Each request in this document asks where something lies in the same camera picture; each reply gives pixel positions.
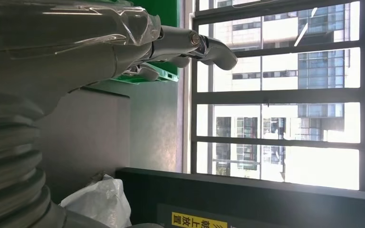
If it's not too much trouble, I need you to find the grey plastic mailer package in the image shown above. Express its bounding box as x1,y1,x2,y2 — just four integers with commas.
59,174,133,228

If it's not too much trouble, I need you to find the black inbound scanner machine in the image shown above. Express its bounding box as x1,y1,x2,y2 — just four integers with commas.
115,167,365,228

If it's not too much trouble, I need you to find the yellow warning label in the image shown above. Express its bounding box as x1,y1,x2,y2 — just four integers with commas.
171,211,229,228

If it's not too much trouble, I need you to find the grey window frame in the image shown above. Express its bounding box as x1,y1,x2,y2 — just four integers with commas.
182,0,365,193

